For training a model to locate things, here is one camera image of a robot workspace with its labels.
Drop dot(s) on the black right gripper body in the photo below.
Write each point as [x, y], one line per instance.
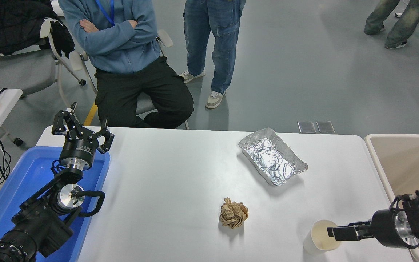
[384, 227]

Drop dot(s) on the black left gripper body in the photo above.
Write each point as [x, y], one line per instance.
[78, 149]

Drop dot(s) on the white paper cup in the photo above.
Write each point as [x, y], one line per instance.
[318, 236]

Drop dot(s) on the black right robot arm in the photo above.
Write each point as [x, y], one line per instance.
[418, 218]

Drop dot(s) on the large pale dustbin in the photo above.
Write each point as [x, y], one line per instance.
[406, 163]

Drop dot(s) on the seated person's left hand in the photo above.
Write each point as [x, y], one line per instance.
[88, 27]

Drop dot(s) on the seated person's right hand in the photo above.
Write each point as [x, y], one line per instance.
[133, 24]

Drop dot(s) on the white-armed office chair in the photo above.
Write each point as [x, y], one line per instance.
[144, 103]

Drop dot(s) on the blue plastic tray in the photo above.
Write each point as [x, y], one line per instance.
[31, 174]

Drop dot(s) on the seated person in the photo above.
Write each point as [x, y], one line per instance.
[133, 87]

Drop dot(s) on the white side table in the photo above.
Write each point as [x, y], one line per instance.
[2, 109]

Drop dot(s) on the grey office chair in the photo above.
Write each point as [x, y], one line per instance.
[20, 71]

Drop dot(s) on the metal floor plate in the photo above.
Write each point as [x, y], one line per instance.
[325, 127]
[306, 127]

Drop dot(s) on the silver foil tray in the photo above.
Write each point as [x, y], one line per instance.
[271, 158]

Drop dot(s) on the crumpled tan paper ball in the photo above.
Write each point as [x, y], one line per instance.
[233, 214]

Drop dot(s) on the black jacket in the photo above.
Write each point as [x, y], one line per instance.
[6, 25]

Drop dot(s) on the standing person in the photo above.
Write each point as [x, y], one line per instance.
[216, 40]

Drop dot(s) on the person in faded trousers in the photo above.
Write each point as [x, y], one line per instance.
[409, 22]

